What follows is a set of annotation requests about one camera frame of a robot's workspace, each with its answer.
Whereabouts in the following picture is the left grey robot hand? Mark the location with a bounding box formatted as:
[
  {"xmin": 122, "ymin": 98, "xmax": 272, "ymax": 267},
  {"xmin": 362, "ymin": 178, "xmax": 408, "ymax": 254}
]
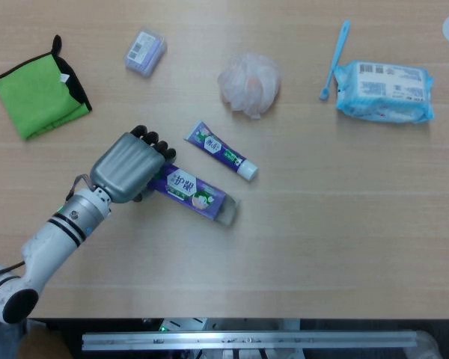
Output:
[{"xmin": 89, "ymin": 125, "xmax": 177, "ymax": 205}]

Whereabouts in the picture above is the purple toothpaste box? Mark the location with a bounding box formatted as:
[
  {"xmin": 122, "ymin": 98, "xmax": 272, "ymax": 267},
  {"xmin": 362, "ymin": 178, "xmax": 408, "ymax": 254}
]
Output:
[{"xmin": 144, "ymin": 162, "xmax": 240, "ymax": 226}]

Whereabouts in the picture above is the purple toothpaste tube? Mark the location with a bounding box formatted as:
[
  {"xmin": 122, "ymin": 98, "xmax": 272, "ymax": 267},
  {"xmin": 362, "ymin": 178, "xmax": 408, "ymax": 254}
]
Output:
[{"xmin": 183, "ymin": 120, "xmax": 260, "ymax": 182}]

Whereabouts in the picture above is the white robot base unit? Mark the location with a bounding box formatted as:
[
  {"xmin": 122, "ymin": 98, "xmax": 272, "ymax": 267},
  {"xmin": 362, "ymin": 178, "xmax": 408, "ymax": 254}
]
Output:
[{"xmin": 141, "ymin": 317, "xmax": 300, "ymax": 334}]

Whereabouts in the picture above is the small purple soap packet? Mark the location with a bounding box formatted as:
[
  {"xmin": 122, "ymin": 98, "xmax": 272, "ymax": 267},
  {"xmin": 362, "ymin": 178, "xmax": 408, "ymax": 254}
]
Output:
[{"xmin": 123, "ymin": 26, "xmax": 168, "ymax": 79}]

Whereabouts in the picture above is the green microfiber cloth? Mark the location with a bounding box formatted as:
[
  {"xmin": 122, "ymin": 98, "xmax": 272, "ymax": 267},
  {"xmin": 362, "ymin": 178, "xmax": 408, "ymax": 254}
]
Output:
[{"xmin": 0, "ymin": 34, "xmax": 94, "ymax": 142}]

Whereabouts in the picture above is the pink mesh bath sponge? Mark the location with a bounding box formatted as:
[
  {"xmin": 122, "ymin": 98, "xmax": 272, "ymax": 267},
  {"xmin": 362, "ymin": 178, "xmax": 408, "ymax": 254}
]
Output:
[{"xmin": 217, "ymin": 52, "xmax": 283, "ymax": 120}]

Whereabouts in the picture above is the blue toothbrush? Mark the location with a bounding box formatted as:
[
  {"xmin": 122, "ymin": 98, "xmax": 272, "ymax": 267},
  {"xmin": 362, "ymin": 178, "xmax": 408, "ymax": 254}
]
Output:
[{"xmin": 319, "ymin": 19, "xmax": 352, "ymax": 102}]

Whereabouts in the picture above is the blue wet wipes pack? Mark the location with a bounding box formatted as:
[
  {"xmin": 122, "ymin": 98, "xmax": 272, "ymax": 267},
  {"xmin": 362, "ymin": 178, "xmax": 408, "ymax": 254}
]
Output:
[{"xmin": 334, "ymin": 60, "xmax": 436, "ymax": 124}]

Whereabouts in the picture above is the aluminium profile rail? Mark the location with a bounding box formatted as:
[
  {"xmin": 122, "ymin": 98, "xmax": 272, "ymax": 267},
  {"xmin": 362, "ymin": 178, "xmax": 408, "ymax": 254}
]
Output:
[{"xmin": 81, "ymin": 329, "xmax": 418, "ymax": 352}]

